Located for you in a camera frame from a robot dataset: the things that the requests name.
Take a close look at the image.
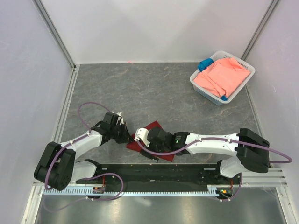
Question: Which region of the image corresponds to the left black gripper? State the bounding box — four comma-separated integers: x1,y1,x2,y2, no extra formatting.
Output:
110,122,134,144

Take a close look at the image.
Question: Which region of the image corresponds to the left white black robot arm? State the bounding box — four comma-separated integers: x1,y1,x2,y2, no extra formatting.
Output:
34,112,133,191

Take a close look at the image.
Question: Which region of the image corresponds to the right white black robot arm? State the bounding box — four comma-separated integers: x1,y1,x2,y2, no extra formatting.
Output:
134,127,270,184

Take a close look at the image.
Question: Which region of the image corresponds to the white plastic basket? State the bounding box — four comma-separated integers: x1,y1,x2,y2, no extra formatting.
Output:
190,50,255,106

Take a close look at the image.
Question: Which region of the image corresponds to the blue cloth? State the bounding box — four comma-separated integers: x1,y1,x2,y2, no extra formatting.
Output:
198,58,214,72

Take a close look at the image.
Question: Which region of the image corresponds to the salmon pink cloth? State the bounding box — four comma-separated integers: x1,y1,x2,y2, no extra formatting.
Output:
194,57,250,101

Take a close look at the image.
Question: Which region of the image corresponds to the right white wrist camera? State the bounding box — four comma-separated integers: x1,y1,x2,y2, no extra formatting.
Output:
134,128,150,147

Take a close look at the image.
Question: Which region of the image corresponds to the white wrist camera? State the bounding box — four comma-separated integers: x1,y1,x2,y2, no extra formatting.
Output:
134,128,150,147
112,111,124,126

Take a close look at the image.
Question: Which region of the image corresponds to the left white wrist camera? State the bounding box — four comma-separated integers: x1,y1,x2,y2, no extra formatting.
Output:
112,111,124,126

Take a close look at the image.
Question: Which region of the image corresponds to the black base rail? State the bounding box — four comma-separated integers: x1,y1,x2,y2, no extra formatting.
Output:
76,163,243,187

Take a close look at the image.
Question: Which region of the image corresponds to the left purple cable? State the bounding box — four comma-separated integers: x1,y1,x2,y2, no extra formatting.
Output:
43,102,124,212

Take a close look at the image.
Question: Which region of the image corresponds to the purple cable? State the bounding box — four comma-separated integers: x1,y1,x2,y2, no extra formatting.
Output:
135,136,292,203
43,102,124,212

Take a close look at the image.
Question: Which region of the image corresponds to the white slotted cable duct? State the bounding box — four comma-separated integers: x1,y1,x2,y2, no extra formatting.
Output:
43,185,233,196

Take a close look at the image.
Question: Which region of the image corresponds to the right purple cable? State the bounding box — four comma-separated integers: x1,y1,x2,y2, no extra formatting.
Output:
135,136,292,203

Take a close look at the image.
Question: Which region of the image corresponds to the left aluminium frame post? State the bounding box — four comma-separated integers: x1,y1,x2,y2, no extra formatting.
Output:
32,0,76,70

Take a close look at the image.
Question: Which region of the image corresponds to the aluminium frame post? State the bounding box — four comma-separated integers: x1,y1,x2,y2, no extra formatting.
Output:
32,0,76,70
241,0,281,61

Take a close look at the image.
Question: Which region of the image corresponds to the right aluminium frame post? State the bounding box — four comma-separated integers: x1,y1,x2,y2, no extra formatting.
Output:
241,0,281,61

